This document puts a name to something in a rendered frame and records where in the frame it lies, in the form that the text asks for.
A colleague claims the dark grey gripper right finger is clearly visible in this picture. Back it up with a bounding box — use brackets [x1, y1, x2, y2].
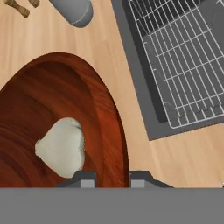
[129, 170, 174, 188]

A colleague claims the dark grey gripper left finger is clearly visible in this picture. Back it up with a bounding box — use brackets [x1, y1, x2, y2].
[55, 171, 98, 188]

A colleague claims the white garlic bulb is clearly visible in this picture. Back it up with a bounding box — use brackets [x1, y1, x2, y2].
[34, 116, 86, 179]

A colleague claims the brown wooden bowl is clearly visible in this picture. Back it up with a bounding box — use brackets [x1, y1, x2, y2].
[0, 52, 130, 188]

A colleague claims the grey sink basin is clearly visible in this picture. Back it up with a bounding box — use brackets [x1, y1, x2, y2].
[110, 0, 224, 142]

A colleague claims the grey cylindrical container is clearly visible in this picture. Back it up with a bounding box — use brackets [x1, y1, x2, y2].
[48, 0, 94, 29]

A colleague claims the white wire rack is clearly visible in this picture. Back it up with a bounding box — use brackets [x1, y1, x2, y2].
[127, 0, 224, 130]

